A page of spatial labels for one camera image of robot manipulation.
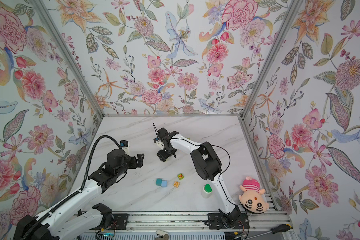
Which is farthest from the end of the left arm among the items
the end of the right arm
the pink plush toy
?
the pink plush toy

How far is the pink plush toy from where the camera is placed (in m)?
0.73

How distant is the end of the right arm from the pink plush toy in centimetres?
42

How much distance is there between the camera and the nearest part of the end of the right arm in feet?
2.46
